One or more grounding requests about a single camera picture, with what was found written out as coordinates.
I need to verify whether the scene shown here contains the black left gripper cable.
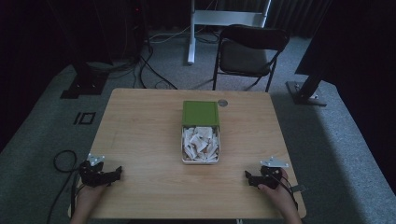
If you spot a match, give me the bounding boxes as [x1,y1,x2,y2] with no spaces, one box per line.
[46,149,82,224]

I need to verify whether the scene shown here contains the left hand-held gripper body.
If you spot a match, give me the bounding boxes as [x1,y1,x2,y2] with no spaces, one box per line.
[78,153,110,189]

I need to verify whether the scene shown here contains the black floor cables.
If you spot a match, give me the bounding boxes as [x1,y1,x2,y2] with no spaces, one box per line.
[87,40,179,91]

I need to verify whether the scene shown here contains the green box lid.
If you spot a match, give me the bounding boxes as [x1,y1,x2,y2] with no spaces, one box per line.
[181,100,220,128]

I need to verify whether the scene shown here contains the person's right hand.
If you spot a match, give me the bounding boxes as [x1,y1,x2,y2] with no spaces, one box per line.
[257,168,297,216]

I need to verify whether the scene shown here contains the pile of white paper packets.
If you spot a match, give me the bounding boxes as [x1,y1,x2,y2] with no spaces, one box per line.
[182,125,219,162]

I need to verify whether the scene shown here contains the person's left hand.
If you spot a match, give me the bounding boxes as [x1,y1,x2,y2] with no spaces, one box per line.
[75,183,108,216]

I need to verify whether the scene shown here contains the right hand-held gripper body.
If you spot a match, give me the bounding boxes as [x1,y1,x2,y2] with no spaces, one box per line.
[257,156,290,190]

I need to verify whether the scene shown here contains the black stand with flat base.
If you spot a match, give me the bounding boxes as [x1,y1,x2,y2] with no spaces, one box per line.
[60,60,110,100]

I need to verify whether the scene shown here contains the white rectangular box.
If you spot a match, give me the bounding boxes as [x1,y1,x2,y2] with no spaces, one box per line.
[180,124,221,165]

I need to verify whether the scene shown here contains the black post with bolted base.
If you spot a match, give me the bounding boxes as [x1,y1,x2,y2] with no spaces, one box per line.
[285,71,328,107]

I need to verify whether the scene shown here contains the white floor cable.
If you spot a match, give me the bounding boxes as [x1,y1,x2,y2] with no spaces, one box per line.
[148,25,191,45]

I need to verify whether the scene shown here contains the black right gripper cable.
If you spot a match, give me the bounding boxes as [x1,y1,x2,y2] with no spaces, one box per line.
[274,175,299,211]

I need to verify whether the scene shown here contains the white metal stand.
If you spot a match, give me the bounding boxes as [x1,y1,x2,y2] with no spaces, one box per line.
[187,0,273,65]

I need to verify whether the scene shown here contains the black folding chair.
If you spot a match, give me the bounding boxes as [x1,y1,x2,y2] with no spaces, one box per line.
[212,23,290,93]

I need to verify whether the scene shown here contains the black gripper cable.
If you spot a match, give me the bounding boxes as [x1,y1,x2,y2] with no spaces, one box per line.
[274,175,299,211]
[46,149,82,224]

